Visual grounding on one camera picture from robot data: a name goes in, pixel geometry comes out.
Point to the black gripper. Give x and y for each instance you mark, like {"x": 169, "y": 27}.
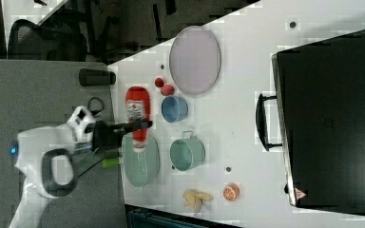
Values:
{"x": 109, "y": 136}

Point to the red ketchup bottle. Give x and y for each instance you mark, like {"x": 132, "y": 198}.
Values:
{"x": 138, "y": 108}

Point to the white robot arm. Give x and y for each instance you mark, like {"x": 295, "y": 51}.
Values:
{"x": 45, "y": 156}

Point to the green oval strainer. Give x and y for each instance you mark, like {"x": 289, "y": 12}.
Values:
{"x": 140, "y": 167}

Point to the blue bowl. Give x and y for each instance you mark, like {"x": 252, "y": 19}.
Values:
{"x": 174, "y": 109}

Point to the pink strawberry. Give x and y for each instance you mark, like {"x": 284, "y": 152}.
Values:
{"x": 167, "y": 90}

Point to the red strawberry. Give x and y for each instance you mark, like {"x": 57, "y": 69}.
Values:
{"x": 159, "y": 82}

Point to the green plastic clamp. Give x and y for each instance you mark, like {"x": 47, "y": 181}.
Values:
{"x": 106, "y": 158}

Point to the green metal cup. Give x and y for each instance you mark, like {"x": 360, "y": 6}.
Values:
{"x": 187, "y": 153}

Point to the grey round plate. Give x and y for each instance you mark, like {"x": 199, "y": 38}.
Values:
{"x": 195, "y": 60}

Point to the dark crate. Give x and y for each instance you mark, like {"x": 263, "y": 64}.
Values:
{"x": 139, "y": 217}

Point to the yellow banana peel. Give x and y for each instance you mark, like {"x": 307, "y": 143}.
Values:
{"x": 194, "y": 199}

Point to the black office chair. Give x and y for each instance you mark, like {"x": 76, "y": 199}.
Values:
{"x": 49, "y": 42}

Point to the orange half slice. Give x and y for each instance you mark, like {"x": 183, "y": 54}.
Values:
{"x": 231, "y": 192}

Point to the black toaster oven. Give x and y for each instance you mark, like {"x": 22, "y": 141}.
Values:
{"x": 320, "y": 94}

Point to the black cylinder post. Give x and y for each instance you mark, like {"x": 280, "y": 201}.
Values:
{"x": 93, "y": 77}

